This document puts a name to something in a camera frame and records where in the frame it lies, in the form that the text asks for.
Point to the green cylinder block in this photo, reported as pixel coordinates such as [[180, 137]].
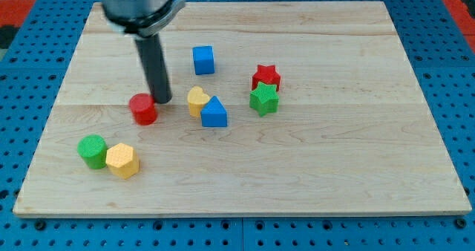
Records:
[[92, 149]]

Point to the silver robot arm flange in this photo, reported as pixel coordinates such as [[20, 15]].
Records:
[[141, 18]]

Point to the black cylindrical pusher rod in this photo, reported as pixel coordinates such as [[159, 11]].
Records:
[[153, 63]]

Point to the red star block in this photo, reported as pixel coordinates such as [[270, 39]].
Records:
[[266, 74]]

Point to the red cylinder block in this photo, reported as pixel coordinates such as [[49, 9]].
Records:
[[143, 109]]

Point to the blue cube block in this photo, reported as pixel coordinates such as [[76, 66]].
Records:
[[203, 58]]

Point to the yellow heart block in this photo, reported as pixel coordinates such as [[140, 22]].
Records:
[[197, 98]]

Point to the blue triangle block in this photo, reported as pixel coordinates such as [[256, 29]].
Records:
[[214, 114]]

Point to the green star block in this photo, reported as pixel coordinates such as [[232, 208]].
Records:
[[264, 99]]

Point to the wooden board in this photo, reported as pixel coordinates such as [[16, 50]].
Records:
[[353, 134]]

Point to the yellow hexagon block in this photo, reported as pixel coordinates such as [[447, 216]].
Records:
[[122, 160]]

